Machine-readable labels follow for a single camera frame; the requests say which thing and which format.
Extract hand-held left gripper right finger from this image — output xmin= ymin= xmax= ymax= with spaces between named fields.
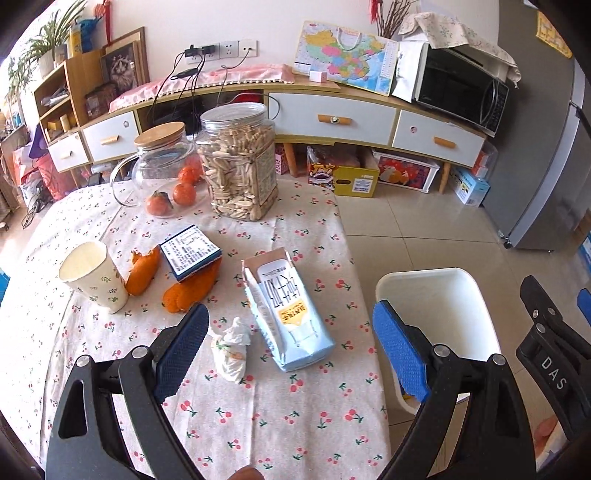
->
xmin=372 ymin=300 xmax=541 ymax=480

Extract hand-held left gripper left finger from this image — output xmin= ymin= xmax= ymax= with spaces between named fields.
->
xmin=45 ymin=302 xmax=211 ymax=480

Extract white wrapper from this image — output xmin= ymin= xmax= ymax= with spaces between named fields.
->
xmin=210 ymin=317 xmax=252 ymax=385

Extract large orange peel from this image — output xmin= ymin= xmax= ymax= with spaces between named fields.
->
xmin=161 ymin=260 xmax=221 ymax=313

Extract white plastic bin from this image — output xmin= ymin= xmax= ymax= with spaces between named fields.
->
xmin=375 ymin=268 xmax=504 ymax=418

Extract small orange peel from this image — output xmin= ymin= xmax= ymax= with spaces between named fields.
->
xmin=124 ymin=247 xmax=162 ymax=297

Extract small blue white box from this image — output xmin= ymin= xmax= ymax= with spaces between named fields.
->
xmin=159 ymin=224 xmax=222 ymax=282

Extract light blue milk carton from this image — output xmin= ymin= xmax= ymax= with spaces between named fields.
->
xmin=241 ymin=246 xmax=336 ymax=373

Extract floral paper cup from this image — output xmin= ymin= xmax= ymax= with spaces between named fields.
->
xmin=58 ymin=241 xmax=130 ymax=315

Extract cherry print tablecloth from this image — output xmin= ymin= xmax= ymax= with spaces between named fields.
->
xmin=0 ymin=178 xmax=393 ymax=480

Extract grey refrigerator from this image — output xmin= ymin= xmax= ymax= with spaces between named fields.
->
xmin=482 ymin=0 xmax=591 ymax=252

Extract blue white carton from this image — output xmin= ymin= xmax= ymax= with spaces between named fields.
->
xmin=449 ymin=165 xmax=491 ymax=207

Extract clear plastic container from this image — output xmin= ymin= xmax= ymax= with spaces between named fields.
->
xmin=471 ymin=138 xmax=499 ymax=178

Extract yellow cardboard box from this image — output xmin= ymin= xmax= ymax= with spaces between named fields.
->
xmin=307 ymin=147 xmax=380 ymax=198

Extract red white storage box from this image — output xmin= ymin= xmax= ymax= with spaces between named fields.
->
xmin=372 ymin=148 xmax=439 ymax=193

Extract clear jar of seeds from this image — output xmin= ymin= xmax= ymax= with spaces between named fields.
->
xmin=196 ymin=102 xmax=279 ymax=222

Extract glass teapot bamboo lid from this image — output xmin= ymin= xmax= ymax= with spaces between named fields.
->
xmin=110 ymin=121 xmax=208 ymax=217

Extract white drawer red sticker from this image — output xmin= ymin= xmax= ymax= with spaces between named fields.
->
xmin=392 ymin=110 xmax=487 ymax=168

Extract red plastic bag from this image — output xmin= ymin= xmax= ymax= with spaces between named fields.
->
xmin=34 ymin=154 xmax=70 ymax=201

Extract white drawer round lock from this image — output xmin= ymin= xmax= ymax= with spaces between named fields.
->
xmin=82 ymin=111 xmax=140 ymax=163

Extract small white cabinet drawer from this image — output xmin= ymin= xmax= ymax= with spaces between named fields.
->
xmin=47 ymin=131 xmax=90 ymax=174

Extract wide white cabinet drawer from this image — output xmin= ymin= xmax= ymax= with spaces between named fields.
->
xmin=269 ymin=92 xmax=399 ymax=147

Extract black microwave oven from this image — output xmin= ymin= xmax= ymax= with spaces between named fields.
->
xmin=412 ymin=46 xmax=510 ymax=138

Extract long wooden cabinet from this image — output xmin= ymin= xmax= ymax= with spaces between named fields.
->
xmin=34 ymin=48 xmax=488 ymax=195

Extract dark wicker box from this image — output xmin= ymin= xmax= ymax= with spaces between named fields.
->
xmin=85 ymin=83 xmax=118 ymax=120

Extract yellow paper note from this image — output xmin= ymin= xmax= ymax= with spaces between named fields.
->
xmin=536 ymin=10 xmax=573 ymax=58

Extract pink lace cloth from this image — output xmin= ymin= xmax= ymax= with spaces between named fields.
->
xmin=108 ymin=64 xmax=294 ymax=114

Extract white paper bag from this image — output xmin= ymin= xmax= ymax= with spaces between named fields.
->
xmin=392 ymin=41 xmax=428 ymax=103

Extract wooden shelf unit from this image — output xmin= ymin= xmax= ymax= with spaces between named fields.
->
xmin=34 ymin=49 xmax=109 ymax=144

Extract framed cat picture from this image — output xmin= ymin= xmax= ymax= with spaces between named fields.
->
xmin=100 ymin=26 xmax=151 ymax=93

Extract colourful map bag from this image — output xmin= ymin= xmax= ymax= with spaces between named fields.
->
xmin=292 ymin=21 xmax=400 ymax=96

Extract floral dust cloth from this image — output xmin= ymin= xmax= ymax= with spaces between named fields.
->
xmin=398 ymin=10 xmax=520 ymax=88

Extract bundle of dry twigs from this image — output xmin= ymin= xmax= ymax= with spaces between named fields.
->
xmin=376 ymin=0 xmax=419 ymax=40

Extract potted spider plant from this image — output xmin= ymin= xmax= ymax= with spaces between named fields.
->
xmin=7 ymin=0 xmax=88 ymax=88

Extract black charger cable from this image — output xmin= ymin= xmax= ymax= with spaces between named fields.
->
xmin=150 ymin=48 xmax=208 ymax=109

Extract white wall sockets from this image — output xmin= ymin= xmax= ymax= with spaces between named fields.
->
xmin=185 ymin=41 xmax=258 ymax=61

